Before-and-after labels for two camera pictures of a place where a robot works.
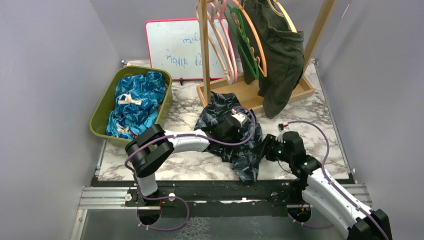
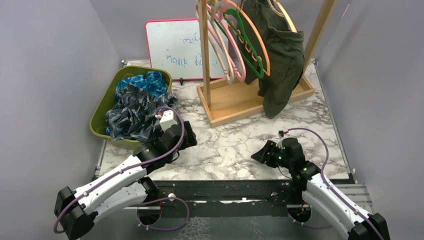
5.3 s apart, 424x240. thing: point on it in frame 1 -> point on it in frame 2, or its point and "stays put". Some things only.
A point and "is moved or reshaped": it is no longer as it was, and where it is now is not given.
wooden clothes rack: (248, 94) stays put
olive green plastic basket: (98, 123) stays put
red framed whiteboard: (175, 45) stays put
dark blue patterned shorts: (240, 153) -> (134, 116)
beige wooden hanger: (283, 13) stays put
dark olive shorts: (284, 51) stays put
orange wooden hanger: (265, 72) is moved or reshaped
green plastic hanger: (229, 10) is moved or reshaped
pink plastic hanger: (220, 13) is moved or reshaped
